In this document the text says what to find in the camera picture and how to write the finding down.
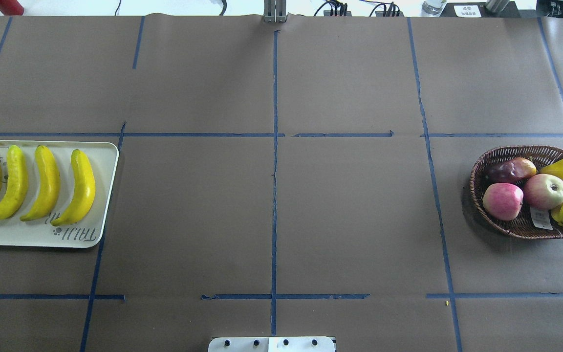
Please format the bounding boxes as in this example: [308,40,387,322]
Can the brown wicker basket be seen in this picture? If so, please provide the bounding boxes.
[467,145,563,239]

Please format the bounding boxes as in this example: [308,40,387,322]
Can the white bear print tray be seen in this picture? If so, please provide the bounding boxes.
[0,140,119,249]

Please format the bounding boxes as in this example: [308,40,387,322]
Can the pink red apple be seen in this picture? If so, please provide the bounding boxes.
[482,183,524,221]

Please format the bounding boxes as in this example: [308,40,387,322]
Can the clear water bottle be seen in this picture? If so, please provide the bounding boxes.
[421,0,447,17]

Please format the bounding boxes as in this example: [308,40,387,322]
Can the dark purple plum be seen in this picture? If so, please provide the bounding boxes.
[485,157,538,183]

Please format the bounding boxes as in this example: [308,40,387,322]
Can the pale green apple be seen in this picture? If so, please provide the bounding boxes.
[523,174,563,210]

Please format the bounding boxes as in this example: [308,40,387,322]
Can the red cylindrical bottle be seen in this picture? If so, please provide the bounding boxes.
[0,0,25,16]

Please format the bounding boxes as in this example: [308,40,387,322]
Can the grey aluminium frame post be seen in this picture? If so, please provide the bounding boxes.
[263,0,287,23]

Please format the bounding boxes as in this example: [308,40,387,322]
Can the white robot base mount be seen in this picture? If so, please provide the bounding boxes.
[208,336,337,352]

